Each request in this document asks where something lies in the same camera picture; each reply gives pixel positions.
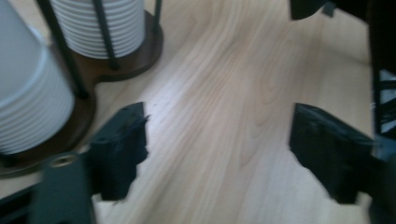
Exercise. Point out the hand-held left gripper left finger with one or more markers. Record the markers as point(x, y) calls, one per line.
point(118, 152)

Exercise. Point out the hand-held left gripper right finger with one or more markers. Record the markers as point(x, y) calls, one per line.
point(330, 152)

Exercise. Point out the dark wooden cup holder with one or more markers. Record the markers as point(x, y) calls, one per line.
point(130, 66)

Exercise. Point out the stack of white paper cups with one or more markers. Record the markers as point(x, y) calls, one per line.
point(127, 28)
point(28, 109)

